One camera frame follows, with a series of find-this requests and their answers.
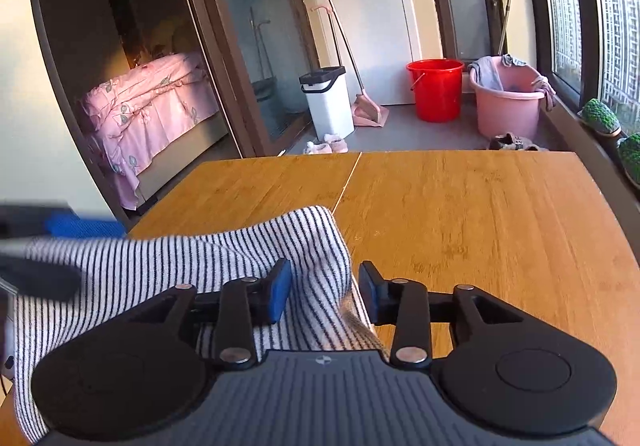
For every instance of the grey cloth on basin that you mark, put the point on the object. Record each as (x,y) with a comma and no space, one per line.
(486,73)

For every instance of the white bin black lid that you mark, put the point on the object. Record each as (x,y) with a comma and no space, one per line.
(327,96)

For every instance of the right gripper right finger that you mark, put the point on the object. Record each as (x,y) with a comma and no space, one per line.
(502,368)

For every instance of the pink dustpan with broom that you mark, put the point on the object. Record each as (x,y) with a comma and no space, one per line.
(365,112)

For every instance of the green shoe near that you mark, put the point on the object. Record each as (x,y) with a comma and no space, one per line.
(628,149)

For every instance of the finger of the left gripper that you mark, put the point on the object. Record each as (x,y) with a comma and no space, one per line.
(36,279)
(69,225)

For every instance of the red plastic bucket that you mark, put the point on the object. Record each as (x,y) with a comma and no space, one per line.
(436,85)

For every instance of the green shoe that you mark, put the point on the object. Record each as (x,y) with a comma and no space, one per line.
(628,149)
(597,116)

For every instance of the pink plastic basin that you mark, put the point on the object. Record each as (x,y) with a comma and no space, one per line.
(517,107)

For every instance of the striped grey knit garment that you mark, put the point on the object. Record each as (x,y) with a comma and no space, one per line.
(324,310)

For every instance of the pink slippers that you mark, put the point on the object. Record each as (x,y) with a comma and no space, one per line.
(331,144)

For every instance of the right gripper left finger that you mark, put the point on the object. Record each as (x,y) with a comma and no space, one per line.
(149,366)

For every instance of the green shoe far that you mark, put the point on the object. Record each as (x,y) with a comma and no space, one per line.
(597,116)

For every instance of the bed with pink cover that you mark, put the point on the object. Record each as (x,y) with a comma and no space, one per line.
(148,124)

